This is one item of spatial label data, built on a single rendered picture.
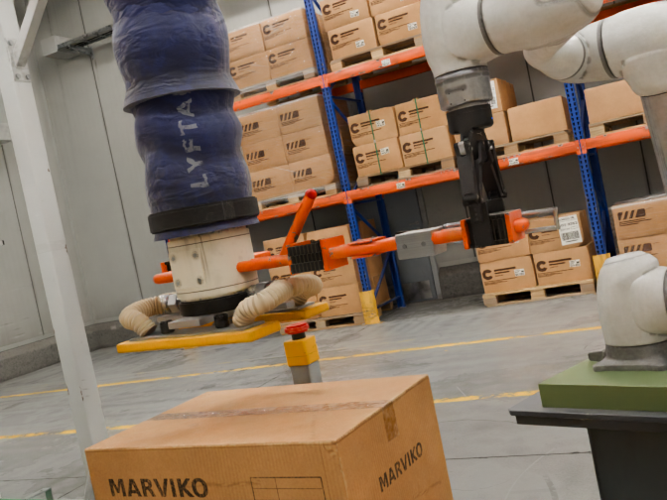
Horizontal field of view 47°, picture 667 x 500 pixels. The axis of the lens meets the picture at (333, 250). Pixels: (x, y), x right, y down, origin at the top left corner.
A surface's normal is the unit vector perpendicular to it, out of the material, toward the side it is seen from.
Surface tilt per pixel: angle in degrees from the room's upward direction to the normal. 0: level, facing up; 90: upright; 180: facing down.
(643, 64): 113
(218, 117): 72
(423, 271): 90
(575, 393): 90
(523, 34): 130
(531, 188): 90
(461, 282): 90
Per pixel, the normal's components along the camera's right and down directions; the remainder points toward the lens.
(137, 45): -0.36, 0.13
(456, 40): -0.47, 0.31
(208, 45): 0.68, 0.05
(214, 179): 0.34, -0.22
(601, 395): -0.70, 0.17
